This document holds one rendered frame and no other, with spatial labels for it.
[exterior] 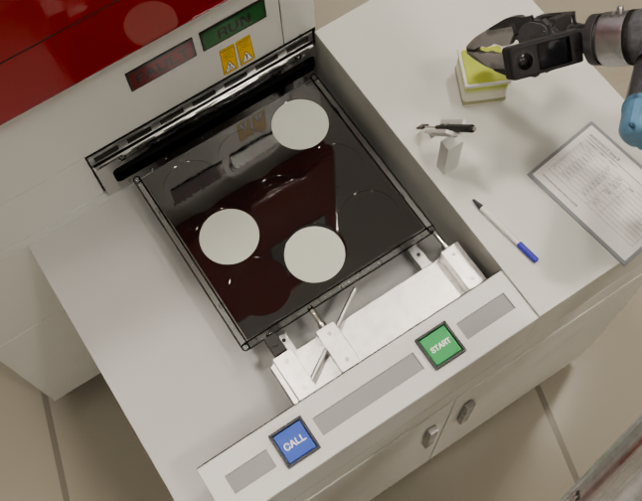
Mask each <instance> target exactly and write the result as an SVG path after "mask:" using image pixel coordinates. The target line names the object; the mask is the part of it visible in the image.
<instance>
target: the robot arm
mask: <svg viewBox="0 0 642 501"><path fill-rule="evenodd" d="M616 9H617V11H608V12H604V13H598V14H591V15H590V16H589V17H588V18H587V19H586V21H585V24H581V23H577V22H576V18H575V11H568V12H557V13H547V14H542V15H539V16H537V17H535V18H534V15H530V16H525V15H515V16H512V17H509V18H506V19H504V20H502V21H500V22H499V23H497V24H495V25H494V26H492V27H490V28H489V29H488V30H486V31H484V32H483V33H481V34H479V35H478V36H476V37H475V38H474V39H473V40H472V41H471V42H470V43H469V44H468V45H467V46H466V53H467V54H468V55H469V56H470V57H471V58H472V59H474V60H475V61H477V62H478V63H480V64H482V65H483V66H485V67H487V68H489V69H492V70H494V71H495V72H497V73H499V74H502V75H504V76H506V79H507V80H510V81H517V80H521V79H525V78H528V77H533V78H536V77H538V76H539V75H540V74H542V73H548V72H550V71H553V70H556V69H560V68H563V67H567V66H570V65H574V64H577V63H581V62H582V61H583V54H584V56H585V58H586V60H587V62H588V63H589V64H590V65H592V66H604V67H626V66H634V67H633V71H632V75H631V79H630V82H629V86H628V90H627V93H626V97H625V99H624V101H623V103H622V106H621V118H620V123H619V128H618V132H619V136H620V137H621V139H622V140H623V141H624V142H625V143H626V144H628V145H630V146H632V147H637V148H638V149H639V150H642V8H640V9H632V10H627V11H624V6H617V8H616ZM571 19H572V20H571ZM516 40H517V41H519V44H515V45H512V46H509V45H511V44H514V43H515V41H516ZM493 44H497V45H500V46H501V47H503V46H508V47H504V48H503V49H502V53H497V52H494V51H490V52H483V51H481V50H480V47H485V48H487V47H489V46H492V45H493ZM560 501H642V414H641V415H640V416H639V417H638V418H637V419H636V421H635V422H633V423H632V424H631V425H630V426H629V427H628V428H627V429H626V430H625V431H624V432H623V433H622V434H621V435H620V436H619V437H618V438H617V440H616V441H615V442H614V443H613V444H612V445H611V446H610V447H609V448H608V449H607V450H606V451H605V452H604V453H603V454H602V455H601V456H600V457H599V458H598V459H597V461H596V462H595V463H594V464H593V465H592V466H591V467H590V468H589V469H588V470H587V471H586V472H585V473H584V474H583V475H582V476H581V477H580V478H579V479H578V481H577V482H576V483H575V484H574V485H573V486H572V487H571V488H570V489H569V490H568V491H567V492H566V494H565V495H564V496H563V497H562V498H561V499H560Z"/></svg>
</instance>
